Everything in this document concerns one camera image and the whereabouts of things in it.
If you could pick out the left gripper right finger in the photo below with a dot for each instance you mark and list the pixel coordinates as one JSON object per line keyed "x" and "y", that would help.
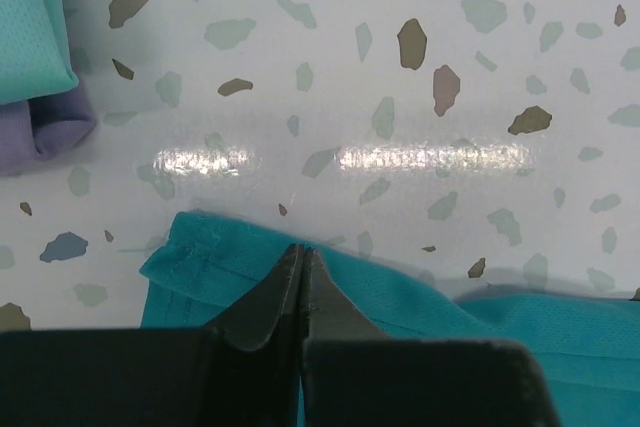
{"x": 354, "y": 374}

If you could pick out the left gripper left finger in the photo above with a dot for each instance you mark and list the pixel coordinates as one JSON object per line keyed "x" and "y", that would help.
{"x": 238, "y": 369}

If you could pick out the teal t shirt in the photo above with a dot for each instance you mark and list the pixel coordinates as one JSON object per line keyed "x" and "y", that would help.
{"x": 588, "y": 348}

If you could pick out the folded lavender t shirt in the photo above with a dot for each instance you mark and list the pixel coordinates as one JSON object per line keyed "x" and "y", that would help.
{"x": 42, "y": 128}

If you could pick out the folded mint t shirt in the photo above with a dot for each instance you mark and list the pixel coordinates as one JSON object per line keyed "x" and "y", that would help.
{"x": 35, "y": 53}

